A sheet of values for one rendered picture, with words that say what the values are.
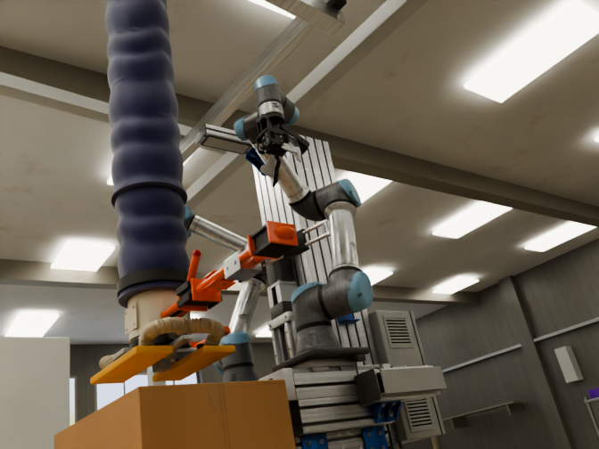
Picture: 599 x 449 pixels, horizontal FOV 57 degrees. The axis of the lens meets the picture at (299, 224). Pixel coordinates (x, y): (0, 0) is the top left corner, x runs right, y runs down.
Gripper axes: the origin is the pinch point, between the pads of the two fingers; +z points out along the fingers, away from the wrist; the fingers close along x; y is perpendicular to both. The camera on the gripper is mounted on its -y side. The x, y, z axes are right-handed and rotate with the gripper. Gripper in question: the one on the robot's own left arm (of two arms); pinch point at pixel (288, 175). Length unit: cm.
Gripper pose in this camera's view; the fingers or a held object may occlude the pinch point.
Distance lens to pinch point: 166.7
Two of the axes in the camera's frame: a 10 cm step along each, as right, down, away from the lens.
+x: 5.7, -4.4, -7.0
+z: 1.7, 8.9, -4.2
